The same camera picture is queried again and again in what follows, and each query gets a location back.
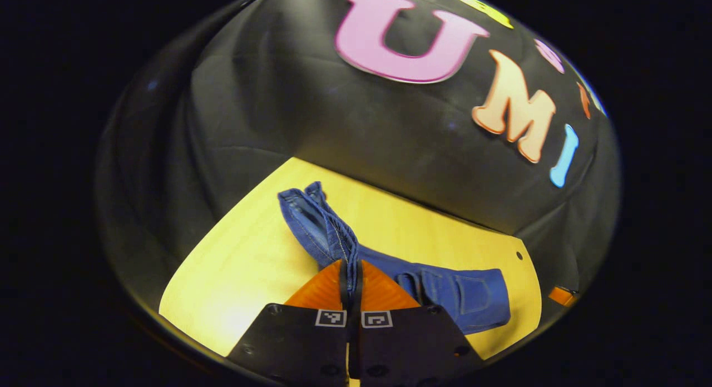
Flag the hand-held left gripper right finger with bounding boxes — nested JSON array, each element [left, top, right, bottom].
[[354, 259, 484, 387]]

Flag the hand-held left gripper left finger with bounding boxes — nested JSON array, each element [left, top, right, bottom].
[[225, 259, 352, 387]]

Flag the blue denim jeans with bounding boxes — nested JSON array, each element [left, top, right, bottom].
[[277, 181, 511, 336]]

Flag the black backdrop cloth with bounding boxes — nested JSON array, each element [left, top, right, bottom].
[[96, 0, 621, 321]]

